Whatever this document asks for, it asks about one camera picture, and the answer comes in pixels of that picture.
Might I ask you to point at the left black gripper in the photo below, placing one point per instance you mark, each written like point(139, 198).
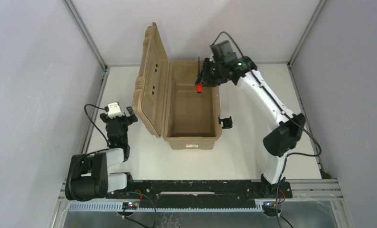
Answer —
point(117, 120)

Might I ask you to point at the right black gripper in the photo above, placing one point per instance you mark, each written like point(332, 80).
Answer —
point(209, 75)

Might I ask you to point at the red black screwdriver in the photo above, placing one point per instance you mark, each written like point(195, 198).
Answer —
point(198, 83)

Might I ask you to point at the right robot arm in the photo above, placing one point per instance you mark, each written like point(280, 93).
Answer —
point(285, 125)

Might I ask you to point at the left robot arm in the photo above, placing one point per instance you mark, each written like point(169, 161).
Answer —
point(89, 176)

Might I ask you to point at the tan plastic storage bin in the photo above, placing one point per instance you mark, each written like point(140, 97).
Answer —
point(166, 101)

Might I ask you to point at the left controller board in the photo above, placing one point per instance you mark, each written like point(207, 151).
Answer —
point(130, 205)

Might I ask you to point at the controller board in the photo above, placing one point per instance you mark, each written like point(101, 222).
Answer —
point(130, 205)
point(271, 209)

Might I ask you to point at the right controller board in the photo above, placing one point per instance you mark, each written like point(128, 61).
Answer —
point(271, 209)

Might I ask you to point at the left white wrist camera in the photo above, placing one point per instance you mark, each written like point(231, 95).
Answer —
point(114, 110)

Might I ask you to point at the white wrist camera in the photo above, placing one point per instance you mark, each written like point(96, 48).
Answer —
point(114, 110)
point(223, 52)

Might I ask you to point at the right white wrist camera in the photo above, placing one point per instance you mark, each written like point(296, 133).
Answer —
point(223, 52)

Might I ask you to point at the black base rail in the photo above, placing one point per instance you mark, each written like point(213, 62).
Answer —
point(189, 193)

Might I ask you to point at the perforated metal cable tray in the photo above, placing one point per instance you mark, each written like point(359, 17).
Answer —
point(119, 206)

